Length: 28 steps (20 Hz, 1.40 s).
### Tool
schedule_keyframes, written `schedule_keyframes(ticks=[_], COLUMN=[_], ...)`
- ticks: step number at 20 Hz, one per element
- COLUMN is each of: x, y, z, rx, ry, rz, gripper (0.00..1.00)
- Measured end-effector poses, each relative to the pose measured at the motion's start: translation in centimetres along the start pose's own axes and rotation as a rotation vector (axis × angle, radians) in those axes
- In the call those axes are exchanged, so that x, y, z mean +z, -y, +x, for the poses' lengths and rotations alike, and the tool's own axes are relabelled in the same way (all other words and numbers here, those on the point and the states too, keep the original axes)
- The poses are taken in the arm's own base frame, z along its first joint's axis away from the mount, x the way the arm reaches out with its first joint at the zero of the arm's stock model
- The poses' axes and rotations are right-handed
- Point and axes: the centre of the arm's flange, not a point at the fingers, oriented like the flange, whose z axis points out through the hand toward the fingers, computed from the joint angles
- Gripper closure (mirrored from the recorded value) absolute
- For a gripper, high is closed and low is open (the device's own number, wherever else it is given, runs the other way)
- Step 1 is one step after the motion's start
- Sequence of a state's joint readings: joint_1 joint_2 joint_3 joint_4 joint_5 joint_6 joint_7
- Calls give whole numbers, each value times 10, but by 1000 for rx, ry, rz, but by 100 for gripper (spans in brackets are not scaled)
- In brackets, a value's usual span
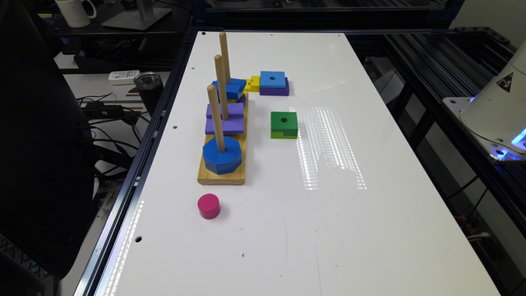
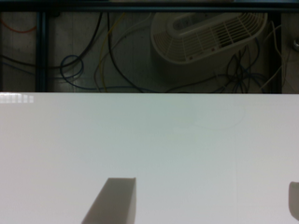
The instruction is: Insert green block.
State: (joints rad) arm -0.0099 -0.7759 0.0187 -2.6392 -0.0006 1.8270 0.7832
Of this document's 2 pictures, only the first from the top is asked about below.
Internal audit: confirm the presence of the light green block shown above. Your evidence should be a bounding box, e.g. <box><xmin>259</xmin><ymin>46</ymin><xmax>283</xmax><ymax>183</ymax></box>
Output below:
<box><xmin>270</xmin><ymin>132</ymin><xmax>298</xmax><ymax>139</ymax></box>

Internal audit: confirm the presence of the dark green square block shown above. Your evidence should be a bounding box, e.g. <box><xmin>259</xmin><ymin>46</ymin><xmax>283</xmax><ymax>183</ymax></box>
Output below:
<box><xmin>270</xmin><ymin>112</ymin><xmax>298</xmax><ymax>135</ymax></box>

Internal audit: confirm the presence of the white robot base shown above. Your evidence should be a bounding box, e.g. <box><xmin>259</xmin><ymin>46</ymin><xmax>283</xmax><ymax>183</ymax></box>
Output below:
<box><xmin>442</xmin><ymin>45</ymin><xmax>525</xmax><ymax>162</ymax></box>

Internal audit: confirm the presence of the purple square block on peg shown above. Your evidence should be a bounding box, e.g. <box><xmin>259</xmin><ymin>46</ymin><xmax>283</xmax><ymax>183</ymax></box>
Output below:
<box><xmin>205</xmin><ymin>103</ymin><xmax>245</xmax><ymax>135</ymax></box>

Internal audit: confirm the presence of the blue octagon block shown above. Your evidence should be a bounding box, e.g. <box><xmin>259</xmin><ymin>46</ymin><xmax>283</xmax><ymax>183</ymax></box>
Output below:
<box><xmin>203</xmin><ymin>136</ymin><xmax>242</xmax><ymax>174</ymax></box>

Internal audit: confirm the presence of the dark purple square block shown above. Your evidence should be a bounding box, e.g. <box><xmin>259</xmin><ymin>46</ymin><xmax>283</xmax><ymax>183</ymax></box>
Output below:
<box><xmin>260</xmin><ymin>78</ymin><xmax>290</xmax><ymax>96</ymax></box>

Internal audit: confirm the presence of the yellow block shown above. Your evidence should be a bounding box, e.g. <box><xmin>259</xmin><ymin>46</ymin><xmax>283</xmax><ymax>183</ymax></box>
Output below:
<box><xmin>244</xmin><ymin>76</ymin><xmax>261</xmax><ymax>92</ymax></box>

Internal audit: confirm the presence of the blue block on rear peg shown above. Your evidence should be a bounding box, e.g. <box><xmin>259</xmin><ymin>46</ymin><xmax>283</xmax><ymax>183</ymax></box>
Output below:
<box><xmin>225</xmin><ymin>78</ymin><xmax>247</xmax><ymax>100</ymax></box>

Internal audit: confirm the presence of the light blue square block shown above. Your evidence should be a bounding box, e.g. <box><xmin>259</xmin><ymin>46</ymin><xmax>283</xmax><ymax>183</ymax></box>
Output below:
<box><xmin>260</xmin><ymin>71</ymin><xmax>286</xmax><ymax>89</ymax></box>

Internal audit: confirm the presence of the pink cylinder block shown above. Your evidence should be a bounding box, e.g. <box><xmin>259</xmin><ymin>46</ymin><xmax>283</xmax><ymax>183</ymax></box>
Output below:
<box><xmin>197</xmin><ymin>193</ymin><xmax>221</xmax><ymax>220</ymax></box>

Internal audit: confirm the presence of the wooden peg base board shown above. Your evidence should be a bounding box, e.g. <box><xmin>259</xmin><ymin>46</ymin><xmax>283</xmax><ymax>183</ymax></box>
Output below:
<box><xmin>197</xmin><ymin>92</ymin><xmax>248</xmax><ymax>185</ymax></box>

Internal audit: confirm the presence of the front wooden peg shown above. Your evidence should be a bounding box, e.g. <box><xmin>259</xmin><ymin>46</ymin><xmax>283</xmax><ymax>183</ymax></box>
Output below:
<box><xmin>207</xmin><ymin>85</ymin><xmax>226</xmax><ymax>153</ymax></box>

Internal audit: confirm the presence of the wooden peg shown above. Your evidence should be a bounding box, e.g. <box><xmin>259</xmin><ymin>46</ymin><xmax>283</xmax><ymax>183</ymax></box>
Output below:
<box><xmin>207</xmin><ymin>85</ymin><xmax>226</xmax><ymax>153</ymax></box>
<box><xmin>219</xmin><ymin>31</ymin><xmax>231</xmax><ymax>84</ymax></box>
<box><xmin>215</xmin><ymin>54</ymin><xmax>229</xmax><ymax>121</ymax></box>

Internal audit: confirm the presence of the middle wooden peg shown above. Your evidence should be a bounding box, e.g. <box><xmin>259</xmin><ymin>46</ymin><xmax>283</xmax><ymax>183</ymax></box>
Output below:
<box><xmin>215</xmin><ymin>54</ymin><xmax>229</xmax><ymax>121</ymax></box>

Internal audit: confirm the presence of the rear wooden peg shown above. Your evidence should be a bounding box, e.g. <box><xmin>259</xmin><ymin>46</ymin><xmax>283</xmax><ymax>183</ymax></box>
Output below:
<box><xmin>219</xmin><ymin>31</ymin><xmax>231</xmax><ymax>84</ymax></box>

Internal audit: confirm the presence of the black tumbler cup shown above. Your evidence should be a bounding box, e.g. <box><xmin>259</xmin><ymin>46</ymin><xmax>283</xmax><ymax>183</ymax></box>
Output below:
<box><xmin>134</xmin><ymin>72</ymin><xmax>164</xmax><ymax>115</ymax></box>

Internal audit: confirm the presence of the white remote control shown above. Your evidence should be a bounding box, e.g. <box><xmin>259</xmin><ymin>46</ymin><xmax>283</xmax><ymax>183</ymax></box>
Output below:
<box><xmin>108</xmin><ymin>70</ymin><xmax>141</xmax><ymax>86</ymax></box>

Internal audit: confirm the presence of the monitor stand base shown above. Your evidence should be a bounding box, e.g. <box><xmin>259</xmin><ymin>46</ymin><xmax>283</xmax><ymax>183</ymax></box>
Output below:
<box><xmin>102</xmin><ymin>0</ymin><xmax>172</xmax><ymax>30</ymax></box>

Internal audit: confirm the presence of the black office chair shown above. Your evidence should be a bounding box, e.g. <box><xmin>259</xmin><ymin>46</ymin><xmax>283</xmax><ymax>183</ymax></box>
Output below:
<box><xmin>1</xmin><ymin>1</ymin><xmax>95</xmax><ymax>280</ymax></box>

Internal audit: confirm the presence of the white mug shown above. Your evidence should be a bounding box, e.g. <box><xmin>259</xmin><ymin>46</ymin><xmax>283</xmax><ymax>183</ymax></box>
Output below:
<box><xmin>55</xmin><ymin>0</ymin><xmax>97</xmax><ymax>28</ymax></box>

